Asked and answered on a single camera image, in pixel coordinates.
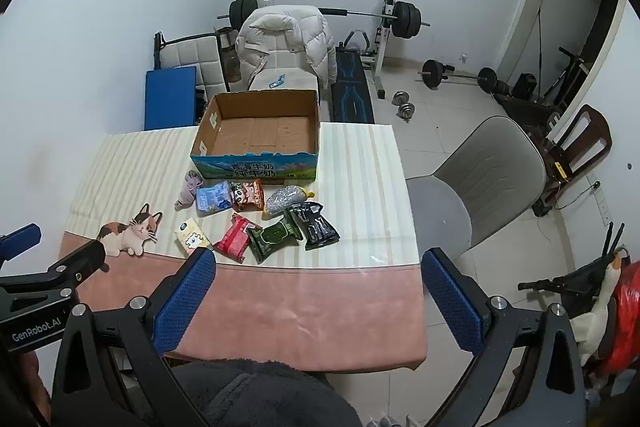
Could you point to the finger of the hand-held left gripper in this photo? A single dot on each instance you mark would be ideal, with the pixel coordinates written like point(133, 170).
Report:
point(75, 263)
point(20, 238)

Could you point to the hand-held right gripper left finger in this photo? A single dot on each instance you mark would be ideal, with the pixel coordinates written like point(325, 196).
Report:
point(185, 302)

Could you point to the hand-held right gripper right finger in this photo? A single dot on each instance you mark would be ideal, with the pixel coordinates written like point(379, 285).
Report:
point(452, 302)

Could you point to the yellow white tissue pack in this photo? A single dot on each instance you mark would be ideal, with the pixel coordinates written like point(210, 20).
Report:
point(192, 239)

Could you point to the red snack packet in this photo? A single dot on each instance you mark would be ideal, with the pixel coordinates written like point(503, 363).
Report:
point(234, 239)

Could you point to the blue soft packet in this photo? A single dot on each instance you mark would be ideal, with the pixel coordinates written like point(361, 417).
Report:
point(212, 197)

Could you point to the green snack packet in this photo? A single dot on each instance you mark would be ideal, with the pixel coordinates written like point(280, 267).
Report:
point(272, 237)

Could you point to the purple-grey snack packet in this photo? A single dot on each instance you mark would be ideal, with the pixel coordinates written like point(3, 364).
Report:
point(189, 189)

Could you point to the panda print snack packet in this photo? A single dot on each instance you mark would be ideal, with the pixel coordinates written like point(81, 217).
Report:
point(247, 196)

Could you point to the silver glitter pouch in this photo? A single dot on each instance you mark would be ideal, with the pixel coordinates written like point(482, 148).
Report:
point(282, 199)

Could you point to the black snack packet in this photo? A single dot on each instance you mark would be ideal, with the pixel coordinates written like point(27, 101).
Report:
point(312, 224)

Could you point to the printed cardboard box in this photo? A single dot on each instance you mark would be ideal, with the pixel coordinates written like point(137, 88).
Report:
point(255, 134)

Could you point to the person's left forearm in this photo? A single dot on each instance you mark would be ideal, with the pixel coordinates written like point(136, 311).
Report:
point(32, 387)

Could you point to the person's dark fleece clothing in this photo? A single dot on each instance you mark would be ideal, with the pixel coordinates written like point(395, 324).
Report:
point(260, 397)

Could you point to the grey shell chair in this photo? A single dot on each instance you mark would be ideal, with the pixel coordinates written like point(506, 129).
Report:
point(495, 167)

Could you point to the white goose plush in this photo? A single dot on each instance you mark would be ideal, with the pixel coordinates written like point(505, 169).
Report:
point(592, 327)

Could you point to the black antenna device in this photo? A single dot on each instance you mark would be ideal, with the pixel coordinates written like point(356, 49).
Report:
point(610, 239)

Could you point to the red plastic bag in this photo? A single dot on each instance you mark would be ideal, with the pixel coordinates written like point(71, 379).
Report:
point(627, 322)

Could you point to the blue folded mat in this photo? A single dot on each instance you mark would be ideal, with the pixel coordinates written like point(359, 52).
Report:
point(170, 99)

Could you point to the dark low stand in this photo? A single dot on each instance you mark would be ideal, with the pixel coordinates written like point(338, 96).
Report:
point(525, 112)

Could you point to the brown wooden chair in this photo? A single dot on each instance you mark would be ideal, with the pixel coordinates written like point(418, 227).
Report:
point(597, 142)

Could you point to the black bag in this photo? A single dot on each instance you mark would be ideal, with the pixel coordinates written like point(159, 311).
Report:
point(525, 86)

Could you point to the short barbell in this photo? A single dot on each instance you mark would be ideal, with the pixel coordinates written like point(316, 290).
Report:
point(431, 72)

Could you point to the black weight bench white rack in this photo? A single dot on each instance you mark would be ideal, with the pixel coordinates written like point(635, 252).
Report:
point(352, 92)

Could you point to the small blue white packet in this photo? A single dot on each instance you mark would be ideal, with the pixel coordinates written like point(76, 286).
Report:
point(276, 81)

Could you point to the brown translucent water jug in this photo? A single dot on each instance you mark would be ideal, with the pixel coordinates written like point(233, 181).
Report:
point(231, 62)

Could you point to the beige upholstered chair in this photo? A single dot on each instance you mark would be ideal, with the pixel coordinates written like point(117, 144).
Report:
point(297, 81)

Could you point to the black kick scooter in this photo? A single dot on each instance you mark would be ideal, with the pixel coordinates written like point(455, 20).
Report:
point(565, 77)

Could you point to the thin black pole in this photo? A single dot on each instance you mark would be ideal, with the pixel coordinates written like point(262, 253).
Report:
point(540, 42)

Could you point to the white puffer jacket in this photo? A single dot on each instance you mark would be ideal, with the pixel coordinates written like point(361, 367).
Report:
point(280, 37)

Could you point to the barbell with black plates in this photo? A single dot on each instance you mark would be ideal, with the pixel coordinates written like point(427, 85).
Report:
point(405, 19)

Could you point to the white door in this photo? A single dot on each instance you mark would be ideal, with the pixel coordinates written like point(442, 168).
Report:
point(565, 7)

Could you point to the white padded black-frame chair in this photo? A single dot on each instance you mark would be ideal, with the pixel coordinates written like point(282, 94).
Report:
point(192, 57)

